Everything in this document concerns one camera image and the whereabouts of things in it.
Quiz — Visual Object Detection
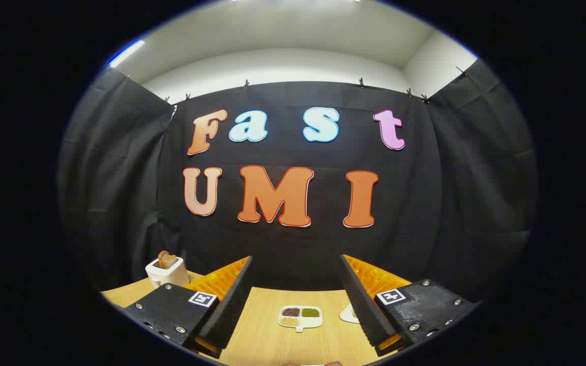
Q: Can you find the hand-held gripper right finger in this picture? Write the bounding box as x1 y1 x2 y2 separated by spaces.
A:
339 254 477 357

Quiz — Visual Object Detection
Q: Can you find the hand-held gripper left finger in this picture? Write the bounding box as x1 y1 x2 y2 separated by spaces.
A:
124 256 254 359

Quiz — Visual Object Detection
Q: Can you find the small white plate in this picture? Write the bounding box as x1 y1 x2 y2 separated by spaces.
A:
339 304 361 324

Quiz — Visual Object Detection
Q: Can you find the white divided tray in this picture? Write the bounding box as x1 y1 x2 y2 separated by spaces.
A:
278 306 323 332

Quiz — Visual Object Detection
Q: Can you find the white toaster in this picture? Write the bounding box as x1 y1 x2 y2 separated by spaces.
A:
145 257 190 288

